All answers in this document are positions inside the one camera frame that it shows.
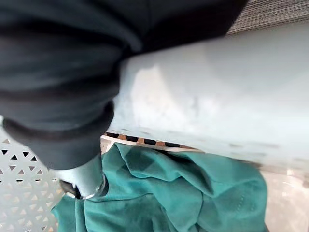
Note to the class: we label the teal green garment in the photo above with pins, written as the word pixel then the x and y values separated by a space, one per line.
pixel 169 193

